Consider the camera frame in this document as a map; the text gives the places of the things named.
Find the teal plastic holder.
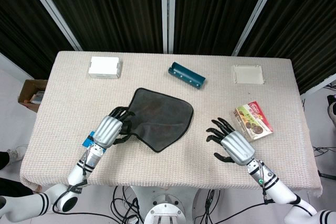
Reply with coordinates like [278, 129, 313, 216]
[167, 61, 206, 90]

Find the beige waffle tablecloth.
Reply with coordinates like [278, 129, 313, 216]
[19, 50, 323, 198]

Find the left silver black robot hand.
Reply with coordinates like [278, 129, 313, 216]
[92, 105, 137, 149]

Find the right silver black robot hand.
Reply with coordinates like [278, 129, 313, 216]
[206, 118, 256, 166]

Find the dark grey cloth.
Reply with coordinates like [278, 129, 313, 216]
[123, 88, 194, 153]

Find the black floor cable bundle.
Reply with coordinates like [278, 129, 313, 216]
[112, 186, 145, 224]

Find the brown cardboard box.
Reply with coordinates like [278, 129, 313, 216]
[17, 79, 48, 112]

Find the black and white shoe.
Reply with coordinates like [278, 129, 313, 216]
[328, 102, 336, 125]

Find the white frame post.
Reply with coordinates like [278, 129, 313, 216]
[20, 0, 83, 51]
[160, 0, 176, 54]
[232, 0, 280, 57]

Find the black curtain panel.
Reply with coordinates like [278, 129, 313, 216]
[239, 0, 336, 95]
[172, 0, 271, 56]
[35, 0, 169, 54]
[0, 0, 76, 80]

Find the cookie box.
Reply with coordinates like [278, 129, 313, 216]
[232, 100, 274, 143]

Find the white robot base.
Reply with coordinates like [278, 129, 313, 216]
[130, 186, 197, 224]

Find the white cardboard box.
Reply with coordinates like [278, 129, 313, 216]
[88, 56, 123, 79]

